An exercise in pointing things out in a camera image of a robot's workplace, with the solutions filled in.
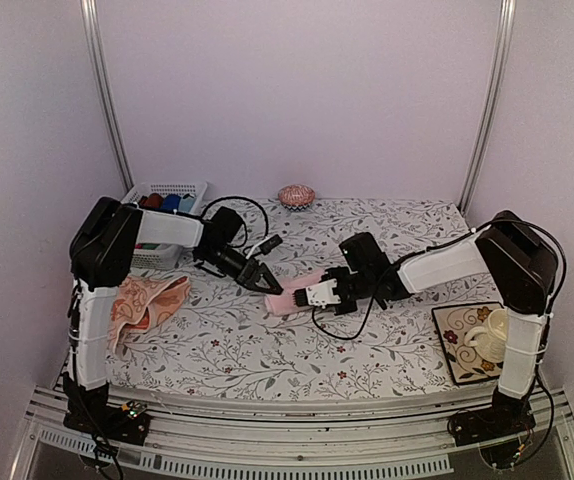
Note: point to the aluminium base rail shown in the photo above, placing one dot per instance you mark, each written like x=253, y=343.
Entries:
x=391, y=438

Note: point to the light blue rolled towel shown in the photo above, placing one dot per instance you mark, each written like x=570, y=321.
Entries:
x=186, y=203

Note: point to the pink towel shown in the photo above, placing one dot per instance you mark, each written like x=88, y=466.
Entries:
x=284, y=304

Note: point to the aluminium frame post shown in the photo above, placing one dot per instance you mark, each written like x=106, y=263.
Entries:
x=91, y=27
x=499, y=63

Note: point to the right aluminium frame post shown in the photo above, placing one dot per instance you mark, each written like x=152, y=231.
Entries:
x=499, y=63

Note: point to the left aluminium frame post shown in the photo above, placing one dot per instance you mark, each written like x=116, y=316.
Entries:
x=91, y=27

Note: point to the cream ceramic mug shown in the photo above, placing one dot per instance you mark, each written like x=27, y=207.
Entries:
x=489, y=339

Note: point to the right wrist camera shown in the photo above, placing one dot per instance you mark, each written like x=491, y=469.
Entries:
x=321, y=295

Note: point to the orange patterned towel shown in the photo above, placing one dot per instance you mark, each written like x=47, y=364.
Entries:
x=143, y=304

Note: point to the floral table mat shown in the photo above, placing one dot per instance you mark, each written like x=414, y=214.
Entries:
x=223, y=343

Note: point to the dark red rolled towel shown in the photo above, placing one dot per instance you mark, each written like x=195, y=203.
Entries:
x=153, y=201

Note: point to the square floral plate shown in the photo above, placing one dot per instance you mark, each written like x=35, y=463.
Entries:
x=453, y=323

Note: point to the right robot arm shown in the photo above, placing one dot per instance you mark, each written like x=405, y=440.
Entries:
x=528, y=267

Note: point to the patterned ceramic bowl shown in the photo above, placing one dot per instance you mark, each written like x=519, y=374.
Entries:
x=296, y=197

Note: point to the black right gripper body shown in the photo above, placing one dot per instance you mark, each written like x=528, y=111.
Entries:
x=360, y=285

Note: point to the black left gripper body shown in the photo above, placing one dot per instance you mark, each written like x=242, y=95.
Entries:
x=239, y=273

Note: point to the white plastic basket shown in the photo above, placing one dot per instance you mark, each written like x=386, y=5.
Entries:
x=174, y=231

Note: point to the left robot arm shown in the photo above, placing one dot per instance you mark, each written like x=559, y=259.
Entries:
x=101, y=257

